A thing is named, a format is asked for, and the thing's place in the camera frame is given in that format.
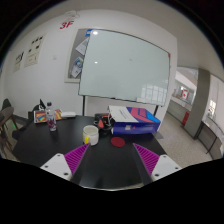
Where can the clear plastic water bottle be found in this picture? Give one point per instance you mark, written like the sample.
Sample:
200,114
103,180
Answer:
50,115

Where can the blue and red box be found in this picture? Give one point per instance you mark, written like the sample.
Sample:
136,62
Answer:
146,123

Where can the small white wall poster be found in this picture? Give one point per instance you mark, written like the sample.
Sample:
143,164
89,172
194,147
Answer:
18,60

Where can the white cup yellow label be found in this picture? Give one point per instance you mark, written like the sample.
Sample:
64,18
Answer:
90,135

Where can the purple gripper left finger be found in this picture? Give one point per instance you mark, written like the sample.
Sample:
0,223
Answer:
65,165

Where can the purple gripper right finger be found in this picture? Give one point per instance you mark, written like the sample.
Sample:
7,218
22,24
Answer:
157,166

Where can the red round coaster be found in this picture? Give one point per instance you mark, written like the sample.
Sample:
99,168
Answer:
117,142

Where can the large whiteboard on stand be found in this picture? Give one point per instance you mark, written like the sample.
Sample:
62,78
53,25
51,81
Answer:
122,67

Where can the white paper sheet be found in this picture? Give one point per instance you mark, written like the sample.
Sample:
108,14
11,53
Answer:
121,114

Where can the black red device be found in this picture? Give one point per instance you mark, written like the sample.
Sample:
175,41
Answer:
103,121

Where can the white flat object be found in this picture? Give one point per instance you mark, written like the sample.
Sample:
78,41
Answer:
68,114

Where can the colourful orange box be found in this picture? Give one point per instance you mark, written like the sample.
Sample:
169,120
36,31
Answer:
40,116

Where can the grey notice board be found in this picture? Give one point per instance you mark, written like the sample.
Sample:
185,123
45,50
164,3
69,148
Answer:
76,55

